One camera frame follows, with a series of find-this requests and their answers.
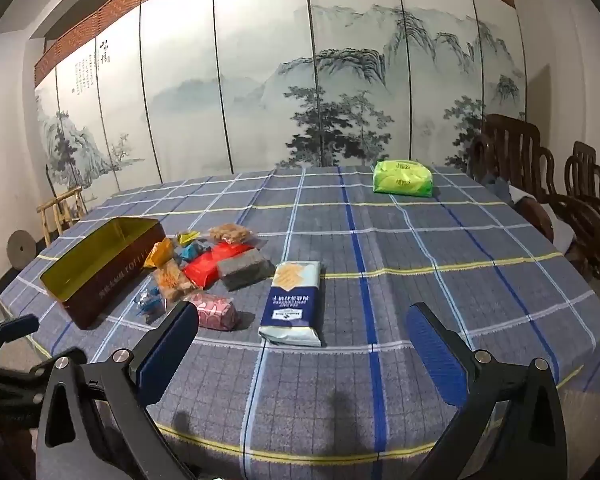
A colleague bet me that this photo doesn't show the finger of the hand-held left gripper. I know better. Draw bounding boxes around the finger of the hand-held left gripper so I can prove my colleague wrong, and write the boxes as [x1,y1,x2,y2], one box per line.
[0,347,88,411]
[0,314,40,361]

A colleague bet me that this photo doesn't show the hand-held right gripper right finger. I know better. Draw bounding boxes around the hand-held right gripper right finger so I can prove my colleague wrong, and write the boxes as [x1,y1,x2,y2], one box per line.
[406,302,568,480]

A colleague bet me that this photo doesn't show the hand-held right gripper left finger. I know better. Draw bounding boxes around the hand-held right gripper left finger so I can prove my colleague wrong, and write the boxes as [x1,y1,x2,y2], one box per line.
[34,301,201,480]

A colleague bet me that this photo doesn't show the blue and silver candy packet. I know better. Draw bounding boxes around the blue and silver candy packet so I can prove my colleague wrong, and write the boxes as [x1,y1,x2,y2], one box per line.
[132,287,168,323]

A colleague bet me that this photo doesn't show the pink patterned snack packet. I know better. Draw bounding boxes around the pink patterned snack packet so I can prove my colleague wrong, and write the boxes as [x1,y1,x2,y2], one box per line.
[182,292,240,332]

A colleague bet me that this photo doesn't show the clear packet of orange snacks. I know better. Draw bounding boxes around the clear packet of orange snacks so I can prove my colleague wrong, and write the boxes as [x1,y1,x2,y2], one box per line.
[152,259,203,306]

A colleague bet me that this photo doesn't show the red snack packet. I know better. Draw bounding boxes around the red snack packet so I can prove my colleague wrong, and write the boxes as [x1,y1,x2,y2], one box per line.
[182,242,248,291]

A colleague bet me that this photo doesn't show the gold metal tray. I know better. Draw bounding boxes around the gold metal tray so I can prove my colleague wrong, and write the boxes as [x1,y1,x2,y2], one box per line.
[39,216,167,331]

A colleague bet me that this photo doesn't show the orange snack packet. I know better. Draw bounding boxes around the orange snack packet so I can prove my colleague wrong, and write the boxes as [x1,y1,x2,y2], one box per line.
[144,238,175,270]

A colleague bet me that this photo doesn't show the small blue snack packet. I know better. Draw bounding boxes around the small blue snack packet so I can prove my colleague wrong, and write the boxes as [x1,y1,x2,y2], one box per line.
[176,241,212,263]

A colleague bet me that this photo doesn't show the grey sesame bar packet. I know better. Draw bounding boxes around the grey sesame bar packet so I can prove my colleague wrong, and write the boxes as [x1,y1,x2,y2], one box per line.
[216,251,275,292]

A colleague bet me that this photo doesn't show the clear peanut packet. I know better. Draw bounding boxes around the clear peanut packet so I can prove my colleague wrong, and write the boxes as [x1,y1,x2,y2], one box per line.
[208,223,256,246]

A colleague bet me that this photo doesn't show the blue and white cracker packet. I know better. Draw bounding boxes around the blue and white cracker packet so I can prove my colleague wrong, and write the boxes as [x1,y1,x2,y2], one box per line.
[257,260,326,348]

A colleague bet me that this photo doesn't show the round stone millstone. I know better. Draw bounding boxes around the round stone millstone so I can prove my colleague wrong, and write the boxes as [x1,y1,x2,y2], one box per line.
[6,230,37,267]

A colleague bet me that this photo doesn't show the blue plaid tablecloth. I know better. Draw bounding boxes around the blue plaid tablecloth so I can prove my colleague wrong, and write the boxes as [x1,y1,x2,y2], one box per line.
[0,162,600,480]

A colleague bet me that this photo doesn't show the bamboo chair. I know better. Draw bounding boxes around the bamboo chair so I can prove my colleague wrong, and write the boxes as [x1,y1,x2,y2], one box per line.
[36,185,88,248]

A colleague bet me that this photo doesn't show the green snack bag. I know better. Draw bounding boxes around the green snack bag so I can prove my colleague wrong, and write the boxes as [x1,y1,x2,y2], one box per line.
[372,159,435,198]

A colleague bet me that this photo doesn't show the grey seat cushion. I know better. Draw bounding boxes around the grey seat cushion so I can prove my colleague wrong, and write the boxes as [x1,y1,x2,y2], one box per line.
[490,175,578,256]

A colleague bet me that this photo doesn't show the dark carved wooden chair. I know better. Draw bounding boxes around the dark carved wooden chair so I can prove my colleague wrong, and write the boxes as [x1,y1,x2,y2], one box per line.
[467,114,558,243]
[555,141,600,303]

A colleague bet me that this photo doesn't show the landscape painted folding screen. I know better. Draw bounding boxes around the landscape painted folding screen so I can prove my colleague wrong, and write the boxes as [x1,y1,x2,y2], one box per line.
[32,0,528,196]

